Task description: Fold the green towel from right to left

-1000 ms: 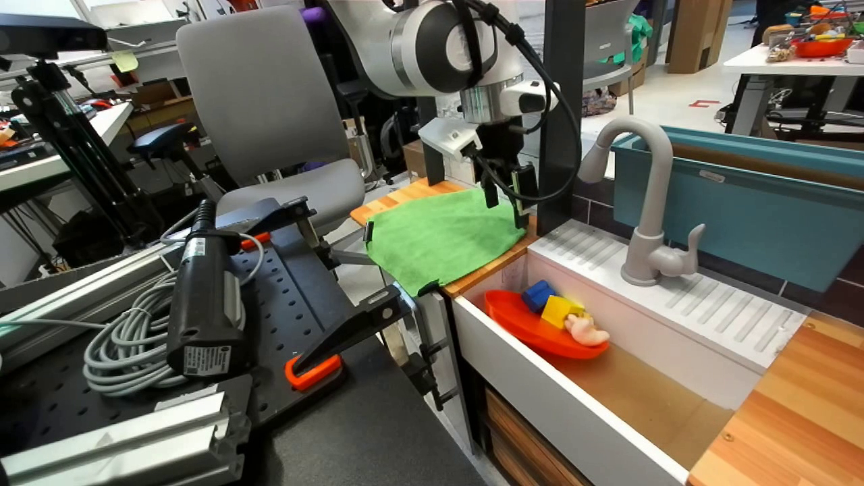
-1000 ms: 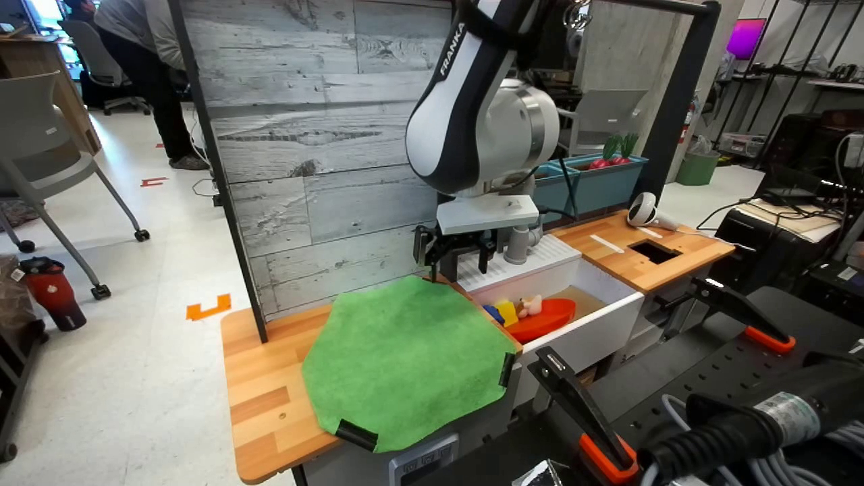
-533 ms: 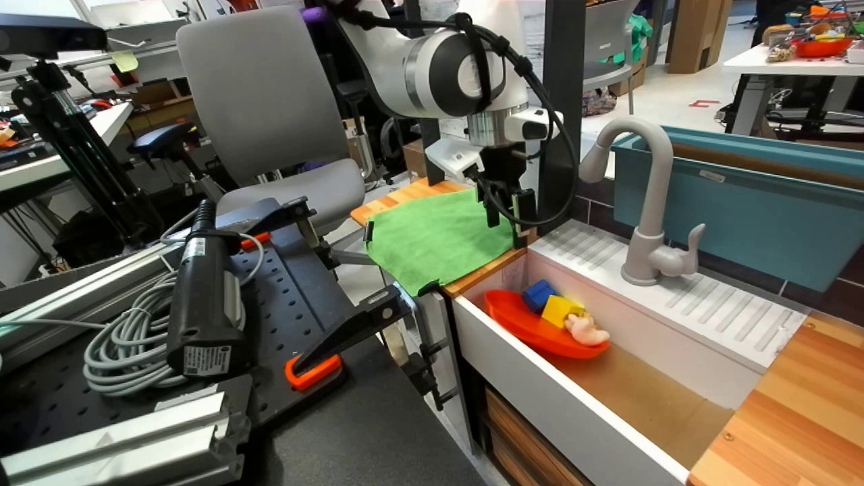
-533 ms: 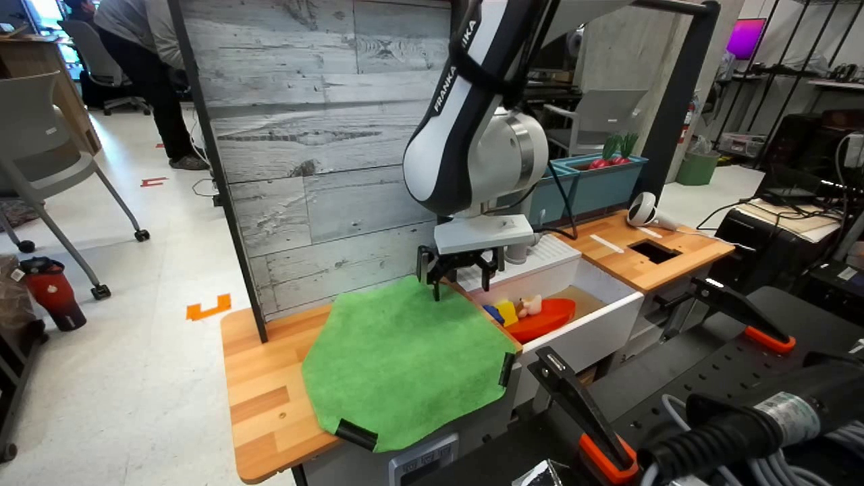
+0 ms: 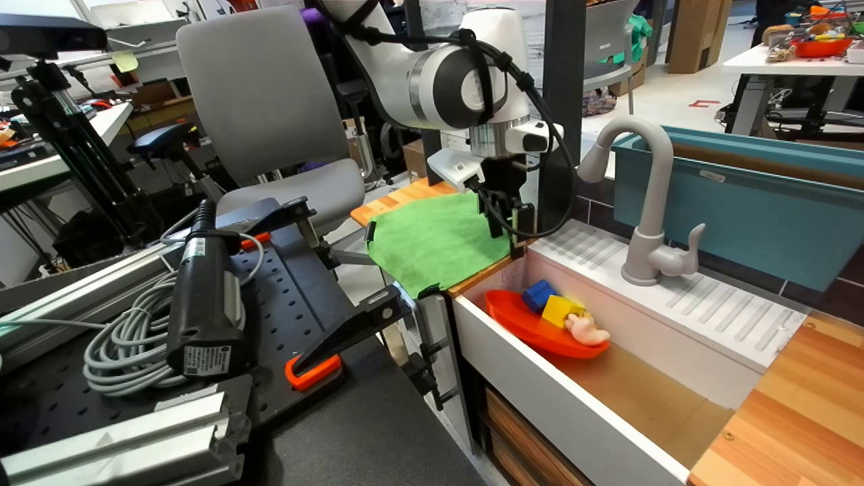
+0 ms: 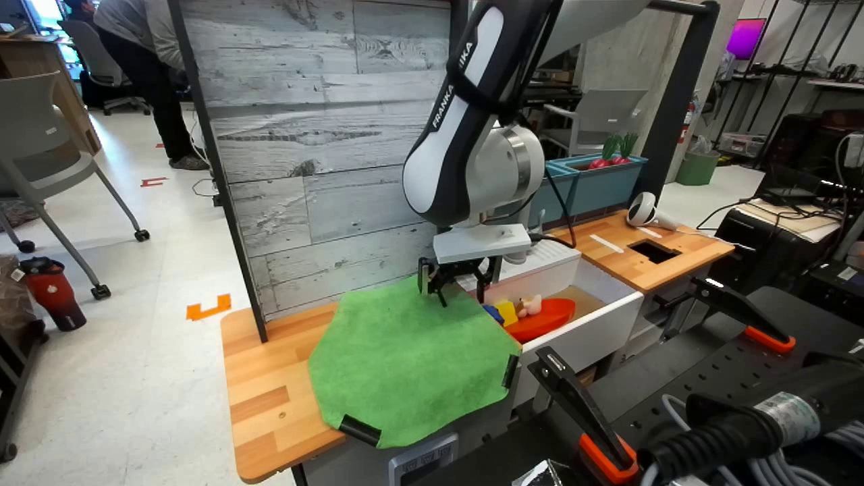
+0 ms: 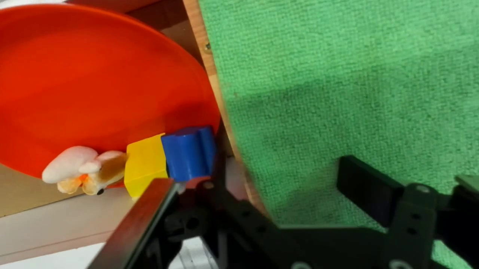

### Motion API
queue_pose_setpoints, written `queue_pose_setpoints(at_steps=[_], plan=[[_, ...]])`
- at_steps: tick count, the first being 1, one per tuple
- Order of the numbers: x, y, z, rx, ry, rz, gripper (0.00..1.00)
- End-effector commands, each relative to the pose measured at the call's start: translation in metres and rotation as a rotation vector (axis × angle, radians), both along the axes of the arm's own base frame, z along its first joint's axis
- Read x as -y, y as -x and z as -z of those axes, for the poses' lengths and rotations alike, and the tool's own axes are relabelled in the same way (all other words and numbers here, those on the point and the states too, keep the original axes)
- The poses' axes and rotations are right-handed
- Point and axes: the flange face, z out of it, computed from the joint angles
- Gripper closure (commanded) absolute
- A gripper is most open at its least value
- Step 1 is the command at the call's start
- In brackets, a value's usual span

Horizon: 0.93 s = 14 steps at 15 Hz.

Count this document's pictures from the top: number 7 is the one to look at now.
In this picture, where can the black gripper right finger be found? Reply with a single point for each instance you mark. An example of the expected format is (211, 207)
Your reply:
(372, 192)

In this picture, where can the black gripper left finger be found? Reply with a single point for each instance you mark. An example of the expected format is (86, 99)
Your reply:
(225, 219)

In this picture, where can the green towel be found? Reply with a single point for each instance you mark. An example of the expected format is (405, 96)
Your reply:
(349, 75)

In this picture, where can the blue toy block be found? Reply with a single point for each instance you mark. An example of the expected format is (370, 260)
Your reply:
(189, 151)

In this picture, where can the yellow toy block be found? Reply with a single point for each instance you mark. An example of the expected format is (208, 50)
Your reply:
(144, 162)

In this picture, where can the white and orange plush toy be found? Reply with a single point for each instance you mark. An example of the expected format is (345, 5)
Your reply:
(75, 166)

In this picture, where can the orange plastic plate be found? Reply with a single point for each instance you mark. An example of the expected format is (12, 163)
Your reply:
(99, 90)

